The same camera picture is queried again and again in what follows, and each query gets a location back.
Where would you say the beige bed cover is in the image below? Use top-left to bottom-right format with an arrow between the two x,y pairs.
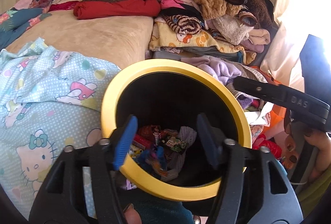
4,8 -> 155,69

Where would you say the orange plastic bag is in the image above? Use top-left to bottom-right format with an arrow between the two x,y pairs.
267,106 -> 288,137

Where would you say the light blue cartoon bedsheet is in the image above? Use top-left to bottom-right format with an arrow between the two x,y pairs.
0,37 -> 122,219

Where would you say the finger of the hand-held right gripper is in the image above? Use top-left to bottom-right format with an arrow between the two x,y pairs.
233,76 -> 289,106

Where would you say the person's leg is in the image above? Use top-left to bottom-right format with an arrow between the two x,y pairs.
114,183 -> 197,224

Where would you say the red folded garment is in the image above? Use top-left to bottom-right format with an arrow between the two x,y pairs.
73,0 -> 161,20

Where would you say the blue wrapper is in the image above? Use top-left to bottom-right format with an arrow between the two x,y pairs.
137,148 -> 168,178

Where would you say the blue floral quilt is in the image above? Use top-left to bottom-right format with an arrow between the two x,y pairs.
0,6 -> 52,45

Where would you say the pile of clothes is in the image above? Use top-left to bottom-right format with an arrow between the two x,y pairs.
86,0 -> 275,59

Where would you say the person's left hand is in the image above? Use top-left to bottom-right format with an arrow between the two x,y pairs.
124,203 -> 143,224

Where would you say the lavender fluffy garment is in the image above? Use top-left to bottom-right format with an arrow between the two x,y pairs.
195,56 -> 243,86

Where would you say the pink cloth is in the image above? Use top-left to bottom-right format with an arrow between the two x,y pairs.
16,0 -> 39,10

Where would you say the black bin with yellow rim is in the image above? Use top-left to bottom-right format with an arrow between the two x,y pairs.
100,59 -> 252,201

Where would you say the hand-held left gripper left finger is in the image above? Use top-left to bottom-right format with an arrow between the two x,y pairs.
28,116 -> 139,224

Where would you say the shiny red bag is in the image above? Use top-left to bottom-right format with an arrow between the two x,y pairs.
252,133 -> 283,161

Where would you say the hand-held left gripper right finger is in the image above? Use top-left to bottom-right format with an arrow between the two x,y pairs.
196,113 -> 304,224

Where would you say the white foam fruit net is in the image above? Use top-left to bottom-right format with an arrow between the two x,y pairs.
168,126 -> 197,180

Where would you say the cream curtain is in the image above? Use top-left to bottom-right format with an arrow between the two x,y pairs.
260,0 -> 331,90

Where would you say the grey folded sheet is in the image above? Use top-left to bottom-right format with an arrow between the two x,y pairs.
152,50 -> 241,61

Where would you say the yellow cartoon blanket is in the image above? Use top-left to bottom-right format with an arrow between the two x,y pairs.
149,20 -> 256,66

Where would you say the person's right hand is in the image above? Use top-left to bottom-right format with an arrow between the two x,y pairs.
283,116 -> 331,182

